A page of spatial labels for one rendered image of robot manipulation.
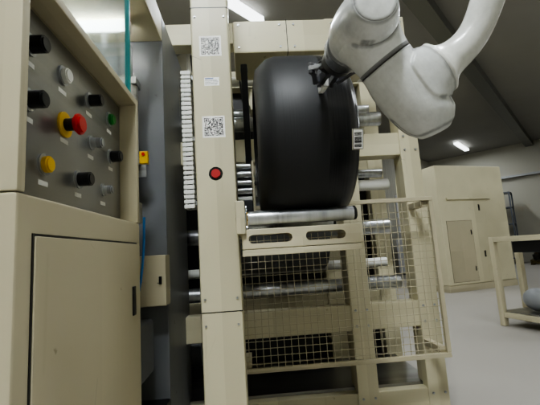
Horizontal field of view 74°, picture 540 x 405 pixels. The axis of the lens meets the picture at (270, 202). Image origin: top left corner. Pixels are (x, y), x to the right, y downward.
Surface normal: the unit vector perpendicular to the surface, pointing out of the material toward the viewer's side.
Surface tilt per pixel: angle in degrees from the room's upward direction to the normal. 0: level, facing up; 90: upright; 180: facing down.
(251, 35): 90
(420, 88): 104
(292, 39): 90
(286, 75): 65
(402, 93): 118
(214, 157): 90
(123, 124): 90
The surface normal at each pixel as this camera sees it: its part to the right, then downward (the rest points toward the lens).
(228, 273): 0.05, -0.14
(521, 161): -0.67, -0.06
